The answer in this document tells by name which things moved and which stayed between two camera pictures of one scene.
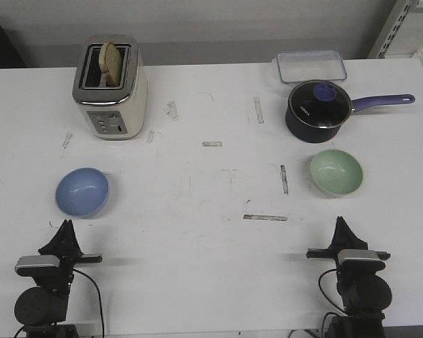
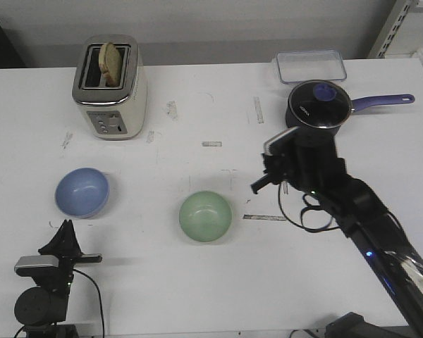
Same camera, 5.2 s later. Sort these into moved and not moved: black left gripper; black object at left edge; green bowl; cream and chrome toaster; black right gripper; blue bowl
Moved: black right gripper; green bowl
Not moved: black object at left edge; cream and chrome toaster; black left gripper; blue bowl
